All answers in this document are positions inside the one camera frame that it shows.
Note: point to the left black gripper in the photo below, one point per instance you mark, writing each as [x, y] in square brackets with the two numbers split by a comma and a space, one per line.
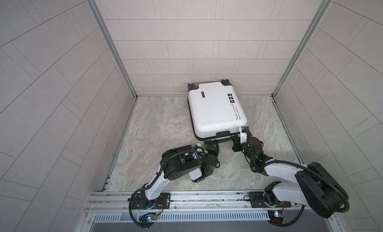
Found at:
[213, 151]

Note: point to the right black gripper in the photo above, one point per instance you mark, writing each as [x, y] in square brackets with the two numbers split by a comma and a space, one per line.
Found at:
[236, 144]

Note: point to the black suitcase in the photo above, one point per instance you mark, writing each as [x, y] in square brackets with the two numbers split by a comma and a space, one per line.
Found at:
[215, 110]

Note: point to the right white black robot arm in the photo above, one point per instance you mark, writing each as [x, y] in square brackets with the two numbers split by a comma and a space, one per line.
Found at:
[307, 185]

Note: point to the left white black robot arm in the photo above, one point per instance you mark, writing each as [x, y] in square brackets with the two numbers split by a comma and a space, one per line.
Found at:
[194, 161]

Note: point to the right small circuit board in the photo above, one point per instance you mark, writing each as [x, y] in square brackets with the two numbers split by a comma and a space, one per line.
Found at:
[277, 215]

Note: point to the small circuit board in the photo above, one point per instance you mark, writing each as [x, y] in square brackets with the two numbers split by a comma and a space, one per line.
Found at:
[277, 215]
[148, 218]

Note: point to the left small circuit board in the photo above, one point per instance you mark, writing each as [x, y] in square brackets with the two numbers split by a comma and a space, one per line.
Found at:
[148, 218]

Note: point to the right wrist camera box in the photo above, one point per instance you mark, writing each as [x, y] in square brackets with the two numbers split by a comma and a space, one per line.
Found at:
[244, 134]

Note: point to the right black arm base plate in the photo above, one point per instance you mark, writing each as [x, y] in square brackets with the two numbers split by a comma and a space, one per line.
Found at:
[259, 199]

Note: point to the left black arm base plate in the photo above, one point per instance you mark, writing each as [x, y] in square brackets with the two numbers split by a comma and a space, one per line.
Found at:
[140, 202]

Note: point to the aluminium mounting rail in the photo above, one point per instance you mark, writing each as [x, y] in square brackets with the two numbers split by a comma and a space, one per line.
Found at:
[185, 206]

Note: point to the right aluminium corner post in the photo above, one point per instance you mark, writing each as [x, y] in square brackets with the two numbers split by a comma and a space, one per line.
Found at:
[304, 42]

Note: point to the aluminium corner post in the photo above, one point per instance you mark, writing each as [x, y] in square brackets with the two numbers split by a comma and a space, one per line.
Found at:
[107, 37]
[304, 42]

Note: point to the left aluminium corner post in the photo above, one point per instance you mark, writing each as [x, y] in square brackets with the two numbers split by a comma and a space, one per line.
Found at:
[107, 37]

